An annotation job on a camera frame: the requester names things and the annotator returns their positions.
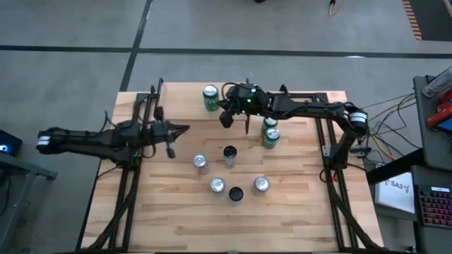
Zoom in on white SA3 sign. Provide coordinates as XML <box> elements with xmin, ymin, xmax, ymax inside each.
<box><xmin>374</xmin><ymin>171</ymin><xmax>417</xmax><ymax>215</ymax></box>

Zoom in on silver Diet Coke can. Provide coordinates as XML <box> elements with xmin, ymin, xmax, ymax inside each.
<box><xmin>252</xmin><ymin>176</ymin><xmax>271</xmax><ymax>197</ymax></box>
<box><xmin>209</xmin><ymin>176</ymin><xmax>227</xmax><ymax>197</ymax></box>
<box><xmin>192</xmin><ymin>154</ymin><xmax>210</xmax><ymax>176</ymax></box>

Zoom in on silver spray can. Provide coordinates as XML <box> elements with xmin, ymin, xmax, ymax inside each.
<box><xmin>422</xmin><ymin>66</ymin><xmax>452</xmax><ymax>99</ymax></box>

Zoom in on tall silver Celsius can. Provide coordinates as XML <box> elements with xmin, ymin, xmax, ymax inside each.
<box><xmin>222</xmin><ymin>145</ymin><xmax>239</xmax><ymax>169</ymax></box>
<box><xmin>227</xmin><ymin>186</ymin><xmax>245</xmax><ymax>207</ymax></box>

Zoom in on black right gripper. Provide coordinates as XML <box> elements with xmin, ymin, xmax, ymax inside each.
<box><xmin>218</xmin><ymin>83</ymin><xmax>271</xmax><ymax>130</ymax></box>

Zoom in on backlit black keyboard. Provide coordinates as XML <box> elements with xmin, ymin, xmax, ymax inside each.
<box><xmin>416</xmin><ymin>185</ymin><xmax>452</xmax><ymax>229</ymax></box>

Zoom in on grey side table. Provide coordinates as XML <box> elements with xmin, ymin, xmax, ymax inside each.
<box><xmin>0</xmin><ymin>151</ymin><xmax>59</xmax><ymax>254</ymax></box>

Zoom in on black mat with orange stripes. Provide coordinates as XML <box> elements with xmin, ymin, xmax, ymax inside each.
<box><xmin>402</xmin><ymin>0</ymin><xmax>452</xmax><ymax>42</ymax></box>

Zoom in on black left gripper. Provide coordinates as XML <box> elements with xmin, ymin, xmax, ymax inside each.
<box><xmin>150</xmin><ymin>107</ymin><xmax>191</xmax><ymax>159</ymax></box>

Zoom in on black device with blue light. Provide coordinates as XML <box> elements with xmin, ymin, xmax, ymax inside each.
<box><xmin>0</xmin><ymin>129</ymin><xmax>23</xmax><ymax>158</ymax></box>

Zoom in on red hand tool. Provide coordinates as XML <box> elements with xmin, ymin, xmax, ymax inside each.
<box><xmin>426</xmin><ymin>90</ymin><xmax>452</xmax><ymax>130</ymax></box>

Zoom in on grey desk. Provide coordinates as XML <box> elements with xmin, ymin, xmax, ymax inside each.
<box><xmin>412</xmin><ymin>73</ymin><xmax>452</xmax><ymax>172</ymax></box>
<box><xmin>366</xmin><ymin>147</ymin><xmax>452</xmax><ymax>254</ymax></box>

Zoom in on black aluminium table frame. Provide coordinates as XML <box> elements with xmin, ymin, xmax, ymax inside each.
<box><xmin>76</xmin><ymin>84</ymin><xmax>385</xmax><ymax>253</ymax></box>

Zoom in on wooden shelf with black frame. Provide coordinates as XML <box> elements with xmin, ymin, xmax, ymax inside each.
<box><xmin>154</xmin><ymin>77</ymin><xmax>251</xmax><ymax>135</ymax></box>

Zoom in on yellow plug cable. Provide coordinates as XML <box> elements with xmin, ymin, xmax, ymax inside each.
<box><xmin>328</xmin><ymin>0</ymin><xmax>342</xmax><ymax>17</ymax></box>

